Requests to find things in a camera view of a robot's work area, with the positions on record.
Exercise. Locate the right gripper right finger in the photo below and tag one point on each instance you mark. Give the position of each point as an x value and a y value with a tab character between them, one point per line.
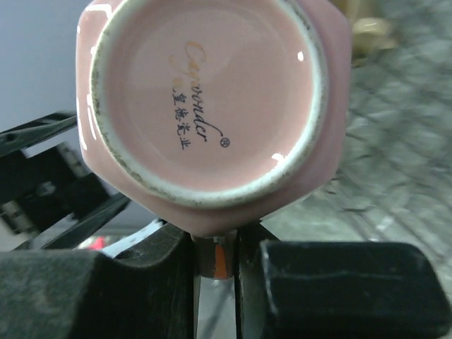
293	289

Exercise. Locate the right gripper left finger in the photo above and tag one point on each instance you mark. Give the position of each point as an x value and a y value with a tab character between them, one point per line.
147	292

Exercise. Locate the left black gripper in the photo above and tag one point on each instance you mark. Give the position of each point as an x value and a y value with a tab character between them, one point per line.
39	191

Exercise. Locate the pink hexagonal mug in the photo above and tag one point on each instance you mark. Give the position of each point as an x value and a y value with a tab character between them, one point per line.
212	114

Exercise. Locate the large cream floral mug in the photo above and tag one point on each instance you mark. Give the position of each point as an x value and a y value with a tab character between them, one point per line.
370	31

